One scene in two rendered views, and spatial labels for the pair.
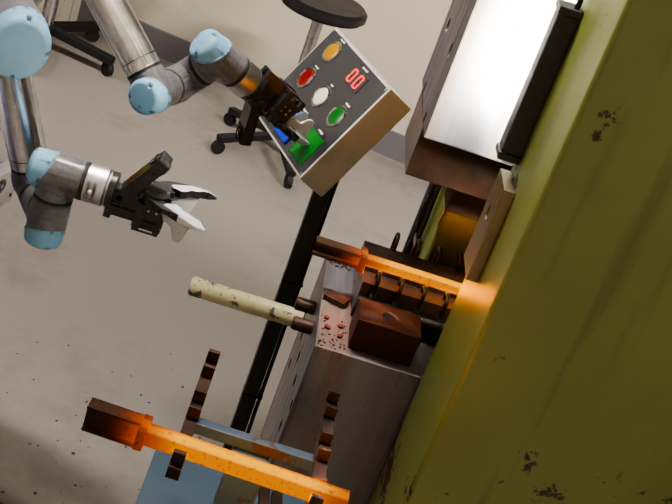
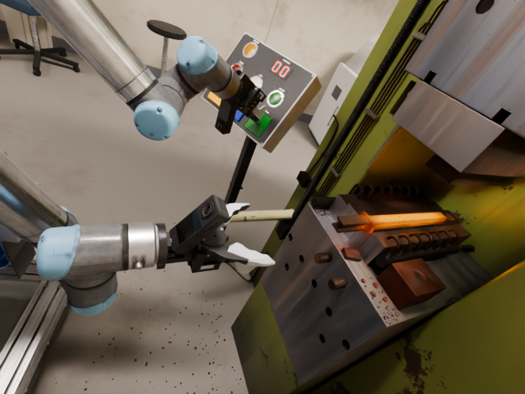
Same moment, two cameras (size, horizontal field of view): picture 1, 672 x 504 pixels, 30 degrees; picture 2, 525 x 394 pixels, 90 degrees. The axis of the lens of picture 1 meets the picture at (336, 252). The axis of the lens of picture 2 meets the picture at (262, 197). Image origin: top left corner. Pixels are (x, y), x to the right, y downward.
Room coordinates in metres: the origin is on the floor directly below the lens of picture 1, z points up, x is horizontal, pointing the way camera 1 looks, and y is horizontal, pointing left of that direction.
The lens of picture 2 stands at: (1.82, 0.47, 1.37)
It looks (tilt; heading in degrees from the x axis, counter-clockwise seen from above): 38 degrees down; 329
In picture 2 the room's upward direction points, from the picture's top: 25 degrees clockwise
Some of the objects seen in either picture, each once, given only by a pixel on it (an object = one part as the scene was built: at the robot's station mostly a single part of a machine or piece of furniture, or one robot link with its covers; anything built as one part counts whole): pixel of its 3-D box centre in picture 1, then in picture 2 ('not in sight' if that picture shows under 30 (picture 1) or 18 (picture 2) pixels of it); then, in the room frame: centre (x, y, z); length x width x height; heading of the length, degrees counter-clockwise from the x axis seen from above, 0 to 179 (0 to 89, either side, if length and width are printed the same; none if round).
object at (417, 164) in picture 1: (519, 165); (487, 134); (2.22, -0.27, 1.27); 0.42 x 0.20 x 0.10; 96
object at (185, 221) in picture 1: (180, 228); (247, 263); (2.07, 0.29, 0.98); 0.09 x 0.03 x 0.06; 60
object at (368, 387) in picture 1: (419, 426); (366, 281); (2.16, -0.28, 0.69); 0.56 x 0.38 x 0.45; 96
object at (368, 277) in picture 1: (459, 304); (401, 221); (2.22, -0.27, 0.96); 0.42 x 0.20 x 0.09; 96
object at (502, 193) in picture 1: (488, 225); not in sight; (1.89, -0.22, 1.27); 0.09 x 0.02 x 0.17; 6
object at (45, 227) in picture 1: (45, 213); (87, 277); (2.12, 0.55, 0.88); 0.11 x 0.08 x 0.11; 34
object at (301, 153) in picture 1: (308, 148); (258, 123); (2.59, 0.14, 1.00); 0.07 x 0.05 x 0.07; 31
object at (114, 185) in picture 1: (138, 201); (191, 243); (2.12, 0.38, 0.97); 0.12 x 0.08 x 0.09; 96
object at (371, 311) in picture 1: (384, 331); (410, 282); (2.02, -0.13, 0.95); 0.12 x 0.09 x 0.07; 96
